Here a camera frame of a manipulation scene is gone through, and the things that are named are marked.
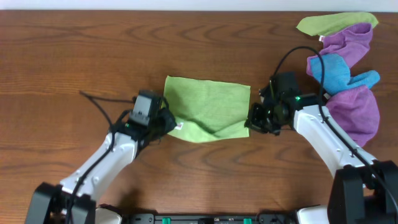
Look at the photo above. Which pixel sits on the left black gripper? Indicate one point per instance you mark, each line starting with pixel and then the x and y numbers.
pixel 166 120

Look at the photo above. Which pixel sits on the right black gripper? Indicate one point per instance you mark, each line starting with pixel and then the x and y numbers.
pixel 259 112

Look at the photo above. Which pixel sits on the bright green cloth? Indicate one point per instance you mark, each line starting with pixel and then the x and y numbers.
pixel 207 111

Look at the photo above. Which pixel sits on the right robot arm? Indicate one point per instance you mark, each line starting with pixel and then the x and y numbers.
pixel 364 189

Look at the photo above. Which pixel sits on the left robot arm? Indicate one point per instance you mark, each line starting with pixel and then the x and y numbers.
pixel 74 199

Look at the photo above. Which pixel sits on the blue cloth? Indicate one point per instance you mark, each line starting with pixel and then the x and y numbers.
pixel 338 78

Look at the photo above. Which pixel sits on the lower purple cloth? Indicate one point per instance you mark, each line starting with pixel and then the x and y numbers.
pixel 357 113

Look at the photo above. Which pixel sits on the purple cloth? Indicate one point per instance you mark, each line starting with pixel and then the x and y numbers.
pixel 347 47
pixel 357 113

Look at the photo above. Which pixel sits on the olive green cloth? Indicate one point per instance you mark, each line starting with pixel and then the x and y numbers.
pixel 333 23

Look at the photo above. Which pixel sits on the upper purple cloth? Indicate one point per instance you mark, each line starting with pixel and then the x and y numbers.
pixel 347 47

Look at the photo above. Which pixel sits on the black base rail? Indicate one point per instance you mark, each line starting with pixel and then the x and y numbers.
pixel 262 218

